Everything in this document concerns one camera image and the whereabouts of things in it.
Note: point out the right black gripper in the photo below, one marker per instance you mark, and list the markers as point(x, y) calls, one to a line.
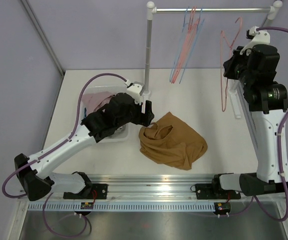
point(229, 65)

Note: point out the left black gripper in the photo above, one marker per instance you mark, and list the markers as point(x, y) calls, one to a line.
point(143, 119)

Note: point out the pink mauve tank top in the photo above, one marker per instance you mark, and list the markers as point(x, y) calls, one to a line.
point(94, 101)

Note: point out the mustard brown tank top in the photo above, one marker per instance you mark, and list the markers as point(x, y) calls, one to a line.
point(170, 141)

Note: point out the light blue hanger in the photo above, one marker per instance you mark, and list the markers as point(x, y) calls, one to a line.
point(179, 47)

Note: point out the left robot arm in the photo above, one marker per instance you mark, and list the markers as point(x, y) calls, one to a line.
point(35, 172)

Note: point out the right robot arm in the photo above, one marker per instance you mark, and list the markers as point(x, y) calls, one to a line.
point(255, 69)

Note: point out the white plastic basket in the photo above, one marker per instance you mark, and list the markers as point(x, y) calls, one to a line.
point(122, 133)

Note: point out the metal clothes rack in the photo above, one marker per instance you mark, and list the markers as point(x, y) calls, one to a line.
point(271, 11)

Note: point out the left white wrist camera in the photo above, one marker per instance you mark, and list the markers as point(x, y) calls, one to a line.
point(135, 90)

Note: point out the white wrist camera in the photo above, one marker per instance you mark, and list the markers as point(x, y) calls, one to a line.
point(135, 90)
point(256, 37)

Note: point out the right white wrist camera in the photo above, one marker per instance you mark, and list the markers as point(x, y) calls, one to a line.
point(256, 37)

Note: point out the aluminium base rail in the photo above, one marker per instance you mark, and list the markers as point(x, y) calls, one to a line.
point(148, 187)

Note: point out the white slotted cable duct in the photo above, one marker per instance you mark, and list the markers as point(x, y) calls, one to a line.
point(119, 206)

